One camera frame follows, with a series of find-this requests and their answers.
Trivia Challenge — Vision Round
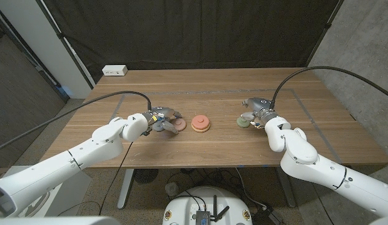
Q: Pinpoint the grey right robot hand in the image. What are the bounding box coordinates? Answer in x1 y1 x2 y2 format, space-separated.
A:
240 97 278 126

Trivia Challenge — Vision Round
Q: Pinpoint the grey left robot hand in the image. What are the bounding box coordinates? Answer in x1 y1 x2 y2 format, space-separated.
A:
146 106 183 135

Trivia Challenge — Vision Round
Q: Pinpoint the light pink ring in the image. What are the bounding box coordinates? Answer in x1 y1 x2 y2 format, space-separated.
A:
171 117 187 132

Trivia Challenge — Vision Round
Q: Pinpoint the sage green ring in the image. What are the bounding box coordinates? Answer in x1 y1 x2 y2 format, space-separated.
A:
236 116 251 129

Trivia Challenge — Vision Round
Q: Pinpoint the coral red ring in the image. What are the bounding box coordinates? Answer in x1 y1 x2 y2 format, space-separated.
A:
191 114 210 129

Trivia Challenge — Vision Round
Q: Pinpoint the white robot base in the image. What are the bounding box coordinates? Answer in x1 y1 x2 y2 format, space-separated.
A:
162 186 253 225

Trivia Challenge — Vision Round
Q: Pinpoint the black round floor fan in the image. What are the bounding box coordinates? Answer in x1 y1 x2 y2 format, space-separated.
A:
134 168 159 185

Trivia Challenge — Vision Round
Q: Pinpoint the white power strip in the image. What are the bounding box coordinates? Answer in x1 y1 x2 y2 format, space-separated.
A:
101 64 128 77

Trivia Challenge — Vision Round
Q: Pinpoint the grey round floor object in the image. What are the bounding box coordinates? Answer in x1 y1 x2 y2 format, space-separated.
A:
165 182 180 198

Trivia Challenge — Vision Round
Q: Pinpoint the metal table leg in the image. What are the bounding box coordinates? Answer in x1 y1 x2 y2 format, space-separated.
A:
277 168 297 209
117 168 135 210

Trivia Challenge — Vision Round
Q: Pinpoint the black backdrop curtain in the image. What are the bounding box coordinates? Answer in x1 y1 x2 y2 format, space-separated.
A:
42 0 344 84

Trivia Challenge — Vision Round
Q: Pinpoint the black backdrop stand pole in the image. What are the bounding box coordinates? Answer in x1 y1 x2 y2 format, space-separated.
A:
305 0 345 67
36 0 96 89

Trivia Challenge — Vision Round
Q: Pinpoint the black antenna radio box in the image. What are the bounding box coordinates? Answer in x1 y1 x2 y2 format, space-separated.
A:
195 195 231 225

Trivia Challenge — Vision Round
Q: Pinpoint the black power adapter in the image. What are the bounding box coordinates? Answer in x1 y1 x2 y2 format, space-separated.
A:
252 206 284 225

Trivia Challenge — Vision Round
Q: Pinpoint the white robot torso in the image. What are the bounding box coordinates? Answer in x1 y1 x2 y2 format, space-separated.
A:
0 216 121 225

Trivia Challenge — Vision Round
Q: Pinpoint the large orange ring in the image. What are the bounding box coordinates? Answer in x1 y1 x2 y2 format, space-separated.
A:
191 122 211 133

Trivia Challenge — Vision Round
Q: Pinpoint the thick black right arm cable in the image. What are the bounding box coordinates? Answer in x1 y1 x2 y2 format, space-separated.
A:
268 66 388 109

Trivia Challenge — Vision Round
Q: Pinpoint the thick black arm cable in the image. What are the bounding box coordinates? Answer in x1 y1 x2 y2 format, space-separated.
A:
268 66 388 109
0 91 153 153

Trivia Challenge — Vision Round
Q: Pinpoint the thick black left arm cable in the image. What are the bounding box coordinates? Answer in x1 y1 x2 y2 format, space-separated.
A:
0 91 153 153

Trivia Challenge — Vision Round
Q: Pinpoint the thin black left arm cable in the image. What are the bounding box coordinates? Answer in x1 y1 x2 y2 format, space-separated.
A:
98 142 134 216

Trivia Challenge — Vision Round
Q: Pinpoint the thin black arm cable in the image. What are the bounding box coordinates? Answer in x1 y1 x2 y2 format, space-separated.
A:
312 183 335 225
98 142 134 216

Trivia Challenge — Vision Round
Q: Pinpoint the grey floor cable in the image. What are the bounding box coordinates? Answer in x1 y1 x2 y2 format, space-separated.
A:
235 167 267 209

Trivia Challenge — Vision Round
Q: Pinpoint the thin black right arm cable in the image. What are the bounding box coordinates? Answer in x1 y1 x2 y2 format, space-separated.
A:
312 183 335 225

